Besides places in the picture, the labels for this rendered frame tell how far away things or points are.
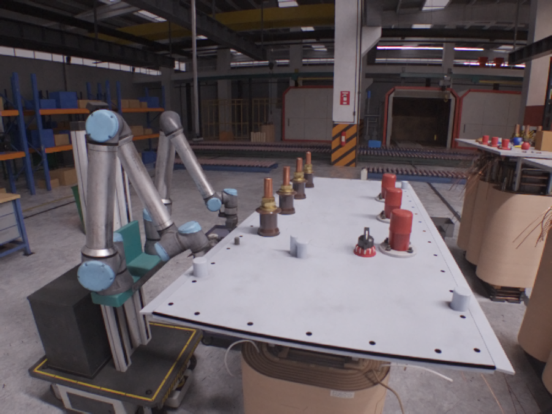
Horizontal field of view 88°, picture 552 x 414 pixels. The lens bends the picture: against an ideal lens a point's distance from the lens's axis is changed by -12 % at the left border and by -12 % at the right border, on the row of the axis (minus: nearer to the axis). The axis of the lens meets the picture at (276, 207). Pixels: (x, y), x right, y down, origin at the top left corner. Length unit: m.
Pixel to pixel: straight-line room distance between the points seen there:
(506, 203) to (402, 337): 2.88
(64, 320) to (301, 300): 1.57
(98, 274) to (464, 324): 1.28
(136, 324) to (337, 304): 1.75
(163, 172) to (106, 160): 0.81
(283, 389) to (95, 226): 0.93
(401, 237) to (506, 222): 2.54
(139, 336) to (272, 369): 1.49
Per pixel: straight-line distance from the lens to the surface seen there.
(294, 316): 0.73
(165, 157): 2.10
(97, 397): 2.24
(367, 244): 1.03
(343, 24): 12.00
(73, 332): 2.11
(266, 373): 1.02
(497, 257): 3.66
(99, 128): 1.33
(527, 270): 3.80
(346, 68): 11.70
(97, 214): 1.40
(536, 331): 2.81
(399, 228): 1.05
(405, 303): 0.83
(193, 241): 1.41
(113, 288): 1.69
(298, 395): 1.03
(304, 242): 0.97
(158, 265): 1.97
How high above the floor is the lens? 1.79
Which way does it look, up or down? 16 degrees down
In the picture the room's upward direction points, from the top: straight up
